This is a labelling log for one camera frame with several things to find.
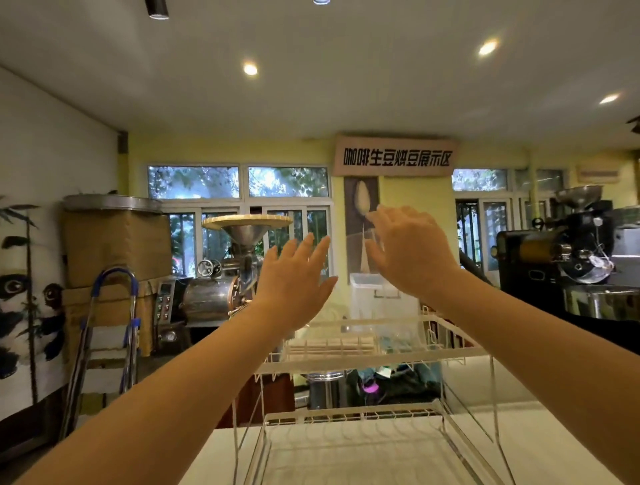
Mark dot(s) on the person's left hand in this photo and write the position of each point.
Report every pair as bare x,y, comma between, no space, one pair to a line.
290,287

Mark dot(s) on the person's right hand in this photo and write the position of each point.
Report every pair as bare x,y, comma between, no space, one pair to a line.
412,255

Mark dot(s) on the person's left thumb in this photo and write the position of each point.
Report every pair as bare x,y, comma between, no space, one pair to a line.
327,288

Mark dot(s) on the person's left middle finger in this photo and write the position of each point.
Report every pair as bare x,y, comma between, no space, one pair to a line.
306,248

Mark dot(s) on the person's right thumb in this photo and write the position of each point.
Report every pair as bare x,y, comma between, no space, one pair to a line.
375,257

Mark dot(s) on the person's left little finger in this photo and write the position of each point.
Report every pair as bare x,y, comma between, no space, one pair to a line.
271,257

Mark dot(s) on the person's right forearm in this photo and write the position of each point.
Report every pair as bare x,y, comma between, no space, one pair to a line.
550,349

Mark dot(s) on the person's left forearm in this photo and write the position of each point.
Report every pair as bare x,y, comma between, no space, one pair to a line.
165,414

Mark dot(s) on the clear plastic storage container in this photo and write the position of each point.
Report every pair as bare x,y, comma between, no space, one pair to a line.
370,302

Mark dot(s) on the white framed window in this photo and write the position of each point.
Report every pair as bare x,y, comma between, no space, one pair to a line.
492,200
240,192

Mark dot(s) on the silver coffee roaster machine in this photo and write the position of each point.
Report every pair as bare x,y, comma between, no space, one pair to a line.
210,299

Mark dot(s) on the brown hanging sign banner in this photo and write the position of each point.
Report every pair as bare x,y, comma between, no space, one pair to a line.
395,157

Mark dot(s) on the stainless steel pot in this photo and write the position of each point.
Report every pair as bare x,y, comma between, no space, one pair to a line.
325,392

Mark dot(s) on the pile of dark bags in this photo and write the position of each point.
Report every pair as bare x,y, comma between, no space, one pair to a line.
400,384

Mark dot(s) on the brown wooden cabinet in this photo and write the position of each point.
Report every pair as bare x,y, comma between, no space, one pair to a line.
275,399

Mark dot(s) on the black coffee roaster machine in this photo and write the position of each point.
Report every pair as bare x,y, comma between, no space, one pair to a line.
530,252

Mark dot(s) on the large brown cardboard box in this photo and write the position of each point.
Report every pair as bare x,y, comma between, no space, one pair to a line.
115,247

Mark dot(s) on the blue and silver step ladder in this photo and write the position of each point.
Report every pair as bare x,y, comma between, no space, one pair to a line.
129,349

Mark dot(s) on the round metal lid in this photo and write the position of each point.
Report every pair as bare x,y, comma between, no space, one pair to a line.
110,202

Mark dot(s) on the round recessed ceiling light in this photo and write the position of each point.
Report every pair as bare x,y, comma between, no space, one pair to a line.
487,47
250,69
609,98

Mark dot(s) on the black track spotlight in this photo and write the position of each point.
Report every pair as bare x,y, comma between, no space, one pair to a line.
157,8

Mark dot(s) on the dark wall poster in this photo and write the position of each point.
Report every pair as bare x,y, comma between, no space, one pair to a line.
360,200

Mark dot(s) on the wall air conditioner unit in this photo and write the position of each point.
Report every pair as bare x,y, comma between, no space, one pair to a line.
598,173

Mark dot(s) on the panda and bamboo wall painting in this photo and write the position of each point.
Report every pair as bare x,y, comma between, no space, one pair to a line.
20,310

